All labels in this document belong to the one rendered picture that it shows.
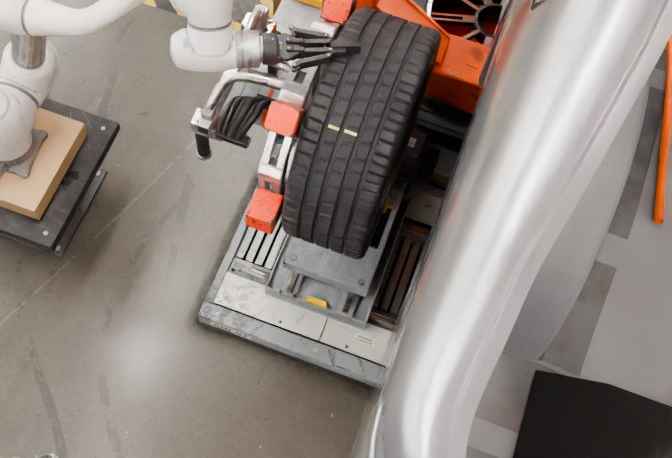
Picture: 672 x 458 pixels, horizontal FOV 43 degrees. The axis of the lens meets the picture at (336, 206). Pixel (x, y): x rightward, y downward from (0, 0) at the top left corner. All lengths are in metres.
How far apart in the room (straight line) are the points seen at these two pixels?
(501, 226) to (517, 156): 0.12
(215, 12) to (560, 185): 0.95
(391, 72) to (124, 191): 1.46
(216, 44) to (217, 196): 1.28
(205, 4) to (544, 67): 0.83
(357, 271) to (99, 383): 0.94
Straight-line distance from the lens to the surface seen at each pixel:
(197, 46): 2.03
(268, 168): 2.18
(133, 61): 3.57
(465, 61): 2.78
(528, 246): 1.34
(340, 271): 2.88
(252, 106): 2.19
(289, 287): 2.90
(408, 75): 2.10
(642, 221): 2.24
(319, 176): 2.09
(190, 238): 3.17
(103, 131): 3.06
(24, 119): 2.84
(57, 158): 2.97
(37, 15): 2.25
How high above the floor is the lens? 2.90
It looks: 64 degrees down
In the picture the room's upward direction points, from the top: 9 degrees clockwise
